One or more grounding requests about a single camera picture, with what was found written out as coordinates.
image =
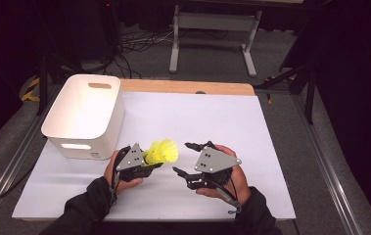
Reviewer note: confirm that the person's dark clothing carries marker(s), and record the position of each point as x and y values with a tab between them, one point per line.
173	229

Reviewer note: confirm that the aluminium floor rail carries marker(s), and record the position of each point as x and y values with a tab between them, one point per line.
324	163
8	169

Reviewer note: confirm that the person's left hand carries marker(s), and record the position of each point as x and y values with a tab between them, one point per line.
109	173

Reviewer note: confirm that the white plastic storage bin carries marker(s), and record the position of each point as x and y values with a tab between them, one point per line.
82	107

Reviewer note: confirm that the black metal stand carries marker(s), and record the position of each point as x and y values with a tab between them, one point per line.
310	98
42	91

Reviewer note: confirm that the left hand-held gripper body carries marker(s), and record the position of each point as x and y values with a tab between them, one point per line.
133	160

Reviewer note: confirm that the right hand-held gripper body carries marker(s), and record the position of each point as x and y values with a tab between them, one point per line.
215	161

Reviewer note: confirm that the grey metal desk frame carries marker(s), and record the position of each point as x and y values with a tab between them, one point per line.
217	21

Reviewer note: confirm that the person's right hand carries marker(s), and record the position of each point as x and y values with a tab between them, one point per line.
240	182

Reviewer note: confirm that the yellow black hazard tape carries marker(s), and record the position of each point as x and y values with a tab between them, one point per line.
31	91

